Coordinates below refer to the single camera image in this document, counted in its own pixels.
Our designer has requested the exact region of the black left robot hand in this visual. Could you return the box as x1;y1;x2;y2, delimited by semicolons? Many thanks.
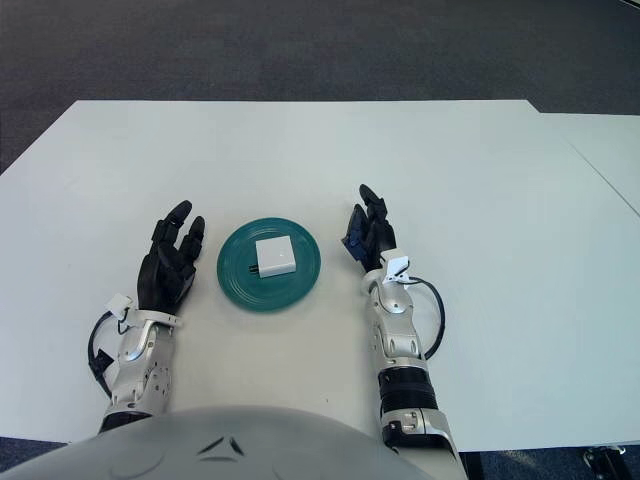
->
137;199;207;317

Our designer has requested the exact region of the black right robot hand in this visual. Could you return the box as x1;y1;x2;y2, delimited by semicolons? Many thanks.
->
339;183;399;274

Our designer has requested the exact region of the white square charger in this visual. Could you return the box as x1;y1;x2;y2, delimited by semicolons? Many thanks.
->
248;237;296;280

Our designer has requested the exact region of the teal round plate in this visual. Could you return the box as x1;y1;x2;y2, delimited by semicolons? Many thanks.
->
216;216;323;315

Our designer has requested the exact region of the grey robot torso shell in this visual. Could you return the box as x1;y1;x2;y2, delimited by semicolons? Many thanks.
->
0;405;416;480

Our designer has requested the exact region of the black table caster foot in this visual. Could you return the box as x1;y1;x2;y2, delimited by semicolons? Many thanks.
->
582;443;626;467

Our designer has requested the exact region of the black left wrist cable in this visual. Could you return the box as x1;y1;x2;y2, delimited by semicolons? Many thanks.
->
87;312;125;401

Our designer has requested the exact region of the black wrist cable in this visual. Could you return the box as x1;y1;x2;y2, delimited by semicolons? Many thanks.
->
87;312;125;401
407;278;447;361

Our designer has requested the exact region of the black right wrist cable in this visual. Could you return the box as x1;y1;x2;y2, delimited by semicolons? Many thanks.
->
407;278;447;361

